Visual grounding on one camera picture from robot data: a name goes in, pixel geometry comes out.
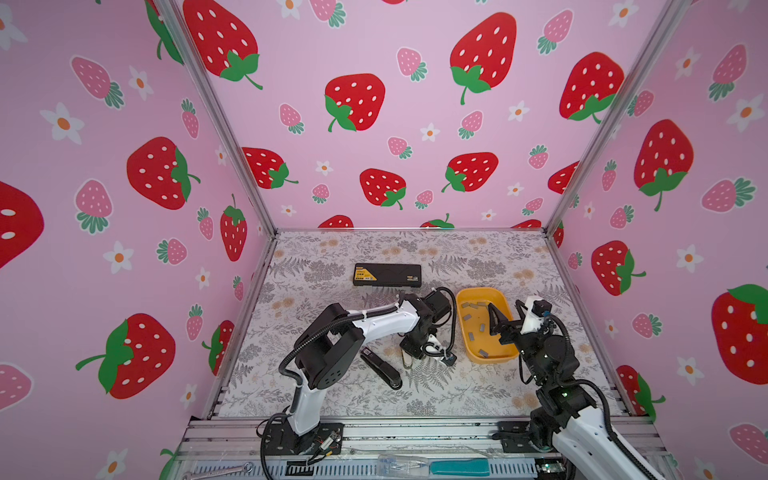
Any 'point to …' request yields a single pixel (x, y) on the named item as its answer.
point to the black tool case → (387, 275)
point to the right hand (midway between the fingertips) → (503, 304)
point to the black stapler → (384, 370)
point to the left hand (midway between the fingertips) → (424, 342)
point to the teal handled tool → (472, 467)
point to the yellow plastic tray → (474, 321)
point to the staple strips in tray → (471, 335)
